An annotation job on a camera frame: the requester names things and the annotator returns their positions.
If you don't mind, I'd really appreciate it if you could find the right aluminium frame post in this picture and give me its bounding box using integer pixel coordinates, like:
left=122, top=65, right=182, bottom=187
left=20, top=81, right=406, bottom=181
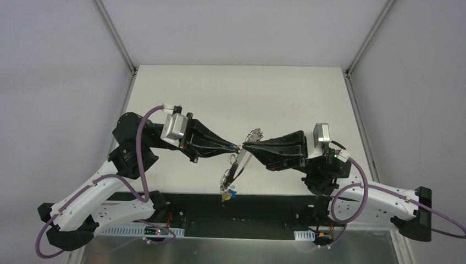
left=342, top=0, right=397, bottom=205

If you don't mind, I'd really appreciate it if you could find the left white cable duct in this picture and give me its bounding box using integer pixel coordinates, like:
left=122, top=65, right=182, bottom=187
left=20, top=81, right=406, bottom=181
left=98, top=225, right=173, bottom=238

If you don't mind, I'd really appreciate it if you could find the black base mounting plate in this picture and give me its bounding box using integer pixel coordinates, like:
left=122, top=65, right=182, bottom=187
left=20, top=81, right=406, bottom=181
left=145, top=192, right=334, bottom=240

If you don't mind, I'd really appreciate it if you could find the aluminium frame post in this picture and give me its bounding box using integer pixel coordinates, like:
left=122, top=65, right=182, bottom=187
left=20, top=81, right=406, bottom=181
left=92, top=1, right=137, bottom=155
left=342, top=0, right=397, bottom=205

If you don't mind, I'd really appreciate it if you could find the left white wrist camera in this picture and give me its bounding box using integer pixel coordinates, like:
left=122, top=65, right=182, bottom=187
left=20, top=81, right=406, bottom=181
left=160, top=104, right=188, bottom=147

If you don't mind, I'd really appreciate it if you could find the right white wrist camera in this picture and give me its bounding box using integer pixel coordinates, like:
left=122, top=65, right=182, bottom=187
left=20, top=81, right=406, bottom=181
left=304, top=123, right=351, bottom=163

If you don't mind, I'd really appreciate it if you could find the white cable duct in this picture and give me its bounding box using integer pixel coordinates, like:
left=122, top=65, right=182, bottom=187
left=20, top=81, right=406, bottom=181
left=98, top=225, right=173, bottom=238
left=294, top=230, right=315, bottom=241

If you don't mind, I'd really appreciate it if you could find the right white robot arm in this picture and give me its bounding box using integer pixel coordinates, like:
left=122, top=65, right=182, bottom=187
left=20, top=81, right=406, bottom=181
left=242, top=123, right=432, bottom=242

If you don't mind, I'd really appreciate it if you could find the left aluminium frame post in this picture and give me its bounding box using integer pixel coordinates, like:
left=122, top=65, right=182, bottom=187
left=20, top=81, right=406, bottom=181
left=92, top=1, right=137, bottom=155

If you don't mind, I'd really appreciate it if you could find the right white cable duct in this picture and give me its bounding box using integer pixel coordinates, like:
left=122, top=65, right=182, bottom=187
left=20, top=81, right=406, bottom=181
left=294, top=230, right=315, bottom=241

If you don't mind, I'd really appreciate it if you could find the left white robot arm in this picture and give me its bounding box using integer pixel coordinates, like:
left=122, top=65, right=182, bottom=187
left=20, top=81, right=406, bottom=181
left=38, top=112, right=239, bottom=252

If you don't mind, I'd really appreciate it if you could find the silver crescent key holder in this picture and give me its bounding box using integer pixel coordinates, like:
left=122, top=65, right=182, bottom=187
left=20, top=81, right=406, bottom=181
left=219, top=145, right=252, bottom=195

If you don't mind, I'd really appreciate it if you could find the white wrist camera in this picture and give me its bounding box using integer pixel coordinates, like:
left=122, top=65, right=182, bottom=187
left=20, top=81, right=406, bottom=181
left=304, top=123, right=351, bottom=163
left=160, top=104, right=188, bottom=147

